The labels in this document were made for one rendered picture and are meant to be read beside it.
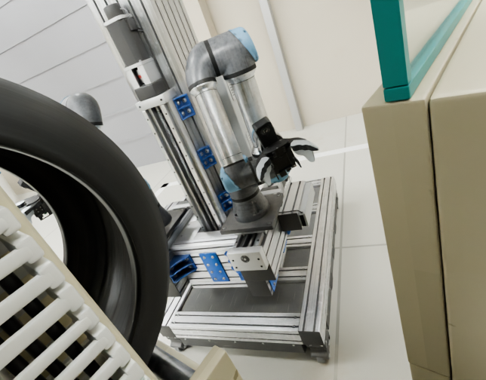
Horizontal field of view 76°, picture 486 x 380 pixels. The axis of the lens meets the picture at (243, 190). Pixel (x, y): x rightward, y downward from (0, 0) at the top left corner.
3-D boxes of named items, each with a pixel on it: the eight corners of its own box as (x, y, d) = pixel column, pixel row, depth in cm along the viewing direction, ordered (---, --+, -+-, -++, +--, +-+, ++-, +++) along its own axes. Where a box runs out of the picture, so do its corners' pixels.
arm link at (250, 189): (228, 190, 128) (215, 161, 123) (258, 178, 128) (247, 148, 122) (231, 203, 118) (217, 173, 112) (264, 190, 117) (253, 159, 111)
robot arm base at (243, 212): (241, 203, 136) (232, 184, 132) (273, 198, 130) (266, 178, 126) (229, 225, 124) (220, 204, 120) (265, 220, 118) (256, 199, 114)
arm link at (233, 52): (255, 179, 128) (202, 40, 104) (289, 165, 128) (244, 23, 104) (260, 191, 117) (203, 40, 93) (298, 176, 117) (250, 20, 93)
